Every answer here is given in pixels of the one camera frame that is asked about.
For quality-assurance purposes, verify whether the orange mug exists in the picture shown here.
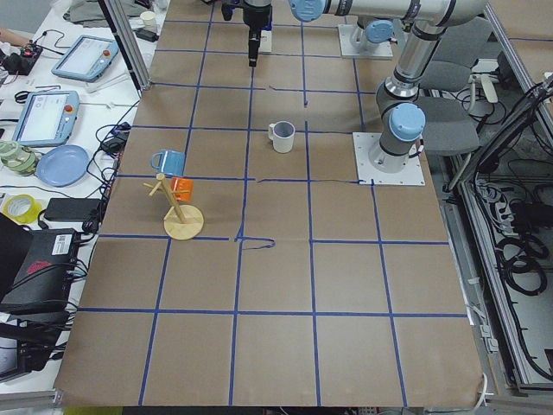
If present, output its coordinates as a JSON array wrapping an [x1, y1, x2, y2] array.
[[170, 176, 194, 202]]

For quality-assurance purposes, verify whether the lower blue teach pendant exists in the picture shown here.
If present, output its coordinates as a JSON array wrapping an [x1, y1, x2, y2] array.
[[13, 91, 80, 147]]

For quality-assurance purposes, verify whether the white mug grey inside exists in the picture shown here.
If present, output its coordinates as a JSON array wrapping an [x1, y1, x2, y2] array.
[[268, 121, 296, 154]]

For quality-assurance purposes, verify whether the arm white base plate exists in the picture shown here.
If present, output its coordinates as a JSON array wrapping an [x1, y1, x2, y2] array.
[[353, 132, 425, 186], [338, 24, 393, 61]]

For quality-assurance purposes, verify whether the aluminium frame post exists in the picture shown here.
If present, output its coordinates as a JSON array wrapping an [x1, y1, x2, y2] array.
[[99, 0, 151, 92]]

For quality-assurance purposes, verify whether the green tape rolls stack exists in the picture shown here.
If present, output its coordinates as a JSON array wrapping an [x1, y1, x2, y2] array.
[[1, 141, 39, 176]]

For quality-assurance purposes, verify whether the black power adapter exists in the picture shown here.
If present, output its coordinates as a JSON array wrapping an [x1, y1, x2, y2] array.
[[44, 198, 100, 221]]

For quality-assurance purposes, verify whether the yellow tape roll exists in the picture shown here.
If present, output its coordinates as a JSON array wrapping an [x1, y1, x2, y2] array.
[[3, 195, 42, 225]]

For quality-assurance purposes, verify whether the grey office chair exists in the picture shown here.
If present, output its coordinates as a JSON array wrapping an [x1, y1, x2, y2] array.
[[416, 16, 493, 156]]

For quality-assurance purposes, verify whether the upper blue teach pendant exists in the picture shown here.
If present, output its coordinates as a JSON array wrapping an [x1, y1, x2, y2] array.
[[51, 35, 119, 82]]

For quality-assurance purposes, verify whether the white paper cup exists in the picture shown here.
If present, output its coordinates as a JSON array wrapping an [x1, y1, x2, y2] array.
[[140, 10, 157, 32]]

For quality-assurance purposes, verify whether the blue mug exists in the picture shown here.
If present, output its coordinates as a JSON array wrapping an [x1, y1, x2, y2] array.
[[150, 150, 186, 176]]

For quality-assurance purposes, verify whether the blue plate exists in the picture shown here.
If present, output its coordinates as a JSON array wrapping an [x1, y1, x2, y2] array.
[[35, 144, 90, 187]]

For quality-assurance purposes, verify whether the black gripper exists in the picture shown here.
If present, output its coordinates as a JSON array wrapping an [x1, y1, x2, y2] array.
[[221, 0, 272, 67]]

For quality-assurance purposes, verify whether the blue teach pendant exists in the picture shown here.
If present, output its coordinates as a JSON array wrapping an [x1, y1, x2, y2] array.
[[51, 35, 119, 82], [13, 91, 80, 147]]

